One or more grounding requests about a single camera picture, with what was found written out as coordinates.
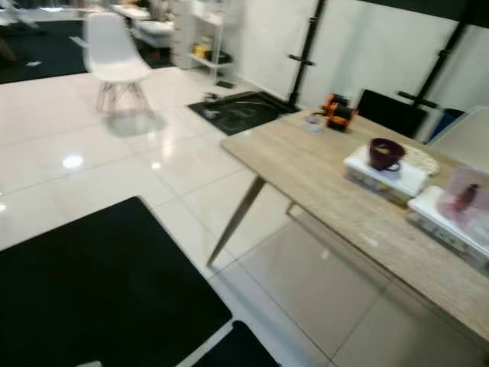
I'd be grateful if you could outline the dark carpet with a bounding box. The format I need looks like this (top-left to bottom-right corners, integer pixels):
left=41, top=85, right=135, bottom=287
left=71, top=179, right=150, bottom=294
left=0, top=15, right=115, bottom=86

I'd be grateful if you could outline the black floor mat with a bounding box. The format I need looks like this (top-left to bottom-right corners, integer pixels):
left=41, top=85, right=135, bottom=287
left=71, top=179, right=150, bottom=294
left=190, top=320, right=281, bottom=367
left=0, top=196, right=235, bottom=367

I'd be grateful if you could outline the white shell chair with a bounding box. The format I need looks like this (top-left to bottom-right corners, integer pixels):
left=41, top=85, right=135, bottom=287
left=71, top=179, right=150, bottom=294
left=79, top=11, right=153, bottom=117
left=426, top=105, right=489, bottom=167

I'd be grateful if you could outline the white shelf rack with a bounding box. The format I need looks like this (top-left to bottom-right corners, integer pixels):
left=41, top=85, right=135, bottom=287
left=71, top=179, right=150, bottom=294
left=170, top=0, right=239, bottom=86

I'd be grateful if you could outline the white tape roll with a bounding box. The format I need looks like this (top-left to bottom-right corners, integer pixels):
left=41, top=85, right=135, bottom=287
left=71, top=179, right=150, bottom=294
left=303, top=114, right=325, bottom=133

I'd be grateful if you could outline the black metal stand pole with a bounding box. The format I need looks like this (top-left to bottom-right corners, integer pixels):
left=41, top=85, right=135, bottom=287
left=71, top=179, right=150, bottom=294
left=285, top=0, right=329, bottom=108
left=400, top=17, right=472, bottom=109

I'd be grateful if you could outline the light wood dining table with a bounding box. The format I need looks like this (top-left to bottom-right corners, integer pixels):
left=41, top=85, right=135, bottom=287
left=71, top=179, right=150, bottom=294
left=204, top=109, right=489, bottom=354

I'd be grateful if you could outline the orange and black device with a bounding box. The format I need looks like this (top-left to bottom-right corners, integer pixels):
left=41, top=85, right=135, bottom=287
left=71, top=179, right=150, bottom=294
left=319, top=93, right=361, bottom=132

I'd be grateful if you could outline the patterned round placemat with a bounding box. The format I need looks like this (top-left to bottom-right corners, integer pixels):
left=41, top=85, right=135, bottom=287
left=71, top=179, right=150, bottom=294
left=401, top=145, right=442, bottom=178

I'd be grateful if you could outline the blue bin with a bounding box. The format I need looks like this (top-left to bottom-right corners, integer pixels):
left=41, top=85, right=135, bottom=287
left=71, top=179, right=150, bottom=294
left=427, top=106, right=467, bottom=144

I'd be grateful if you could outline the pink transparent jug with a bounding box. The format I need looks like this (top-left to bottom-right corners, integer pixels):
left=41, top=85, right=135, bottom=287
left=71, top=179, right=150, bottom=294
left=444, top=166, right=489, bottom=228

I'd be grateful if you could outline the black mat with cables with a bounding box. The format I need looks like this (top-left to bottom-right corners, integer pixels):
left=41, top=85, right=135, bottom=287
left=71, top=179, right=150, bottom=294
left=186, top=89, right=300, bottom=138

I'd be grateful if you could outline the dark purple handled bowl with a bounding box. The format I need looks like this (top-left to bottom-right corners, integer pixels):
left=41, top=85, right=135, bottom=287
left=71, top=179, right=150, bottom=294
left=368, top=137, right=406, bottom=173

